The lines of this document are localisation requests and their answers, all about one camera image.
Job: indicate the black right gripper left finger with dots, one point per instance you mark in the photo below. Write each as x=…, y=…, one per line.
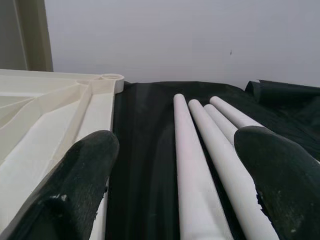
x=75, y=187

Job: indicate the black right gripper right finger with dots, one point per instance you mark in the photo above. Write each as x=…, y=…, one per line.
x=287, y=187

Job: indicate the white tapered plastic table leg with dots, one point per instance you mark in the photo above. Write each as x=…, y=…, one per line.
x=190, y=162
x=220, y=162
x=222, y=125
x=235, y=115

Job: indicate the white plastic children table top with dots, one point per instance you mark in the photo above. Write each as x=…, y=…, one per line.
x=37, y=125

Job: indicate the black cloth table cover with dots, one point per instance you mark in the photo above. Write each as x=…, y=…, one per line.
x=140, y=150

